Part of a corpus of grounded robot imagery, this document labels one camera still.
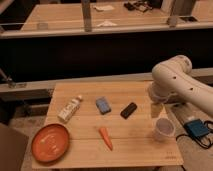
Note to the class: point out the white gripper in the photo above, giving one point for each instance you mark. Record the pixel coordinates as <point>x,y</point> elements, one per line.
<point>156,109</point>

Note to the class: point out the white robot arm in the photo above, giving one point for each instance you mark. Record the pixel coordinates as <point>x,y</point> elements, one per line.
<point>172,76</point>

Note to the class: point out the orange ceramic bowl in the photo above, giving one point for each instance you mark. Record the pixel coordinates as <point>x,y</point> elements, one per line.
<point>50,143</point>

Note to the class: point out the white paper cup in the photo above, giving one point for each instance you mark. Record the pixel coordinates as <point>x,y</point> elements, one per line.
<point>163,129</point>

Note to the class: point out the black rectangular block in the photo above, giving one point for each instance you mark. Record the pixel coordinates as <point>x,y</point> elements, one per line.
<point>128,110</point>

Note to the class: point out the blue electronic box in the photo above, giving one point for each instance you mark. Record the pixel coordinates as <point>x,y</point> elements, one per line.
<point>196,129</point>

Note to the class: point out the wooden board table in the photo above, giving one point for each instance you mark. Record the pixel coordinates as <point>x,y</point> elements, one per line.
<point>132,138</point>

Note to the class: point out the blue sponge block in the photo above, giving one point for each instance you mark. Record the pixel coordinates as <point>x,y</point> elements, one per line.
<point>103,105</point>

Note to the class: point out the orange carrot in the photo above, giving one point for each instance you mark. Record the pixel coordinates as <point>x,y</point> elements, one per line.
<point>104,134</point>

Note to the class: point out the folded white paper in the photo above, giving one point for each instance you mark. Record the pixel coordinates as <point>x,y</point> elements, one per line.
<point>106,24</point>

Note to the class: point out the black tool pile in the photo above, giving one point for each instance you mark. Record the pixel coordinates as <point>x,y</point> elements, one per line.
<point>140,5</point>

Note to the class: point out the white paper sheet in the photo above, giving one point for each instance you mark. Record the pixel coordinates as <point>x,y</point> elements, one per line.
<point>103,8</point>

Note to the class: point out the grey metal post right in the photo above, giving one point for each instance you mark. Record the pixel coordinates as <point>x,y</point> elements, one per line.
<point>181,9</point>

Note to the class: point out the grey metal post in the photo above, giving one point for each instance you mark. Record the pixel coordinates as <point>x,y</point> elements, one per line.
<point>181,9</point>
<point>86,15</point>

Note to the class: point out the metal clamp bracket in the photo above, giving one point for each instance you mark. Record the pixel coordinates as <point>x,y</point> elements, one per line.
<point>9,81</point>

